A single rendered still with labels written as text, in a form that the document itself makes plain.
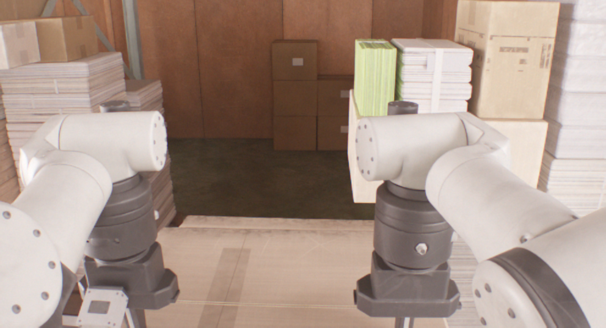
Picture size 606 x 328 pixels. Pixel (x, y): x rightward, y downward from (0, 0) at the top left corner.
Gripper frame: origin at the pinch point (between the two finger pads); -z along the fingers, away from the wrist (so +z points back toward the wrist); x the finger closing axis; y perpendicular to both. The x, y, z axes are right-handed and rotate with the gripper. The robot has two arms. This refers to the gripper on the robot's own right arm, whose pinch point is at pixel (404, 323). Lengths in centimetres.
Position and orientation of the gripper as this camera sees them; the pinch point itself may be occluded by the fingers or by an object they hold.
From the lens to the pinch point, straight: 59.0
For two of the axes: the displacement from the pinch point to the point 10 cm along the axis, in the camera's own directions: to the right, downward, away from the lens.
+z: -0.1, -9.4, -3.4
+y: -0.5, 3.4, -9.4
